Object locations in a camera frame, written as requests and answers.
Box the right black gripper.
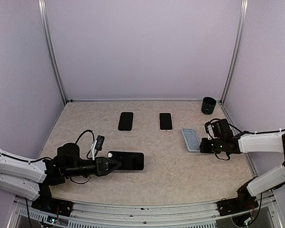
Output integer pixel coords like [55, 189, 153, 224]
[200, 137, 224, 153]

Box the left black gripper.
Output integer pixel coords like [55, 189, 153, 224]
[65, 156, 122, 177]

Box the light blue phone case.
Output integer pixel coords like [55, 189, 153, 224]
[181, 128, 200, 152]

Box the black phone case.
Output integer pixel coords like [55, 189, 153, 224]
[118, 112, 133, 131]

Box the pink phone case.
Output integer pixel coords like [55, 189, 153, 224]
[159, 112, 173, 132]

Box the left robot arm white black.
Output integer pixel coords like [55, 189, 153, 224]
[0, 142, 122, 211]

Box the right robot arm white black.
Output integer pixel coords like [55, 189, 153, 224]
[199, 118, 285, 211]

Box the dark green cup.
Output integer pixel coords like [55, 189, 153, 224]
[201, 97, 217, 115]

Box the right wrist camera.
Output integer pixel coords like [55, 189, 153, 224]
[204, 121, 218, 139]

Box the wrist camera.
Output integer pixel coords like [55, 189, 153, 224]
[204, 121, 218, 139]
[91, 135, 105, 160]

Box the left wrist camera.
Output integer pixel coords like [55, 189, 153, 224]
[91, 135, 105, 160]

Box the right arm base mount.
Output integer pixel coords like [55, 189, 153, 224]
[216, 197, 259, 216]

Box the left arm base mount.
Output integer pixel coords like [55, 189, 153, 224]
[31, 196, 74, 217]

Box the front aluminium rail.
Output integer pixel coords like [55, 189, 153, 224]
[13, 190, 276, 228]

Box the right aluminium frame post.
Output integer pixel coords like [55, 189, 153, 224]
[220, 0, 248, 106]

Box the aluminium frame post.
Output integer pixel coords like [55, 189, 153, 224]
[38, 0, 68, 106]
[220, 0, 248, 106]

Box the left aluminium frame post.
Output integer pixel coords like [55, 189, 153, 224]
[38, 0, 68, 106]

